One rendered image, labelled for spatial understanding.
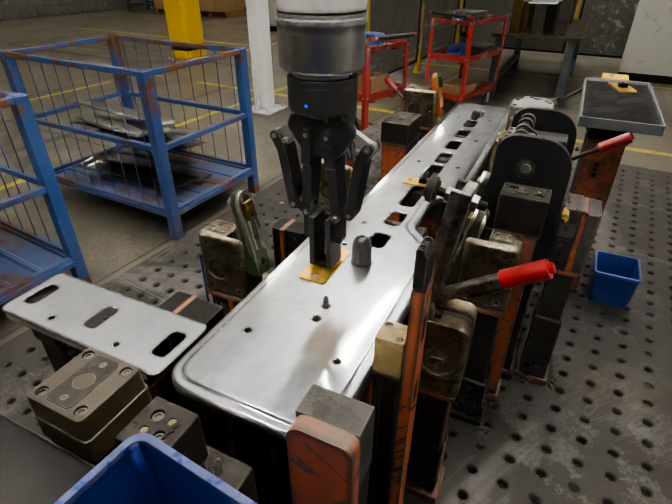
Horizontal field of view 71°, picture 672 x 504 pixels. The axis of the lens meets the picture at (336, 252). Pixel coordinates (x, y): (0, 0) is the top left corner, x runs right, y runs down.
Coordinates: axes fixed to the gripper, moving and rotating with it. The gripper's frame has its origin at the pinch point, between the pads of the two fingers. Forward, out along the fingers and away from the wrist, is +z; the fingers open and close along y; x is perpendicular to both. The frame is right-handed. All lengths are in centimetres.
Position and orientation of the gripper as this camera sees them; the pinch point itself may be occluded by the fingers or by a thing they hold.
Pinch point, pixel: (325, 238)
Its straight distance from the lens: 60.2
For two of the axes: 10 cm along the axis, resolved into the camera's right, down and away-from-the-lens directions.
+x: -4.4, 4.8, -7.6
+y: -9.0, -2.3, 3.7
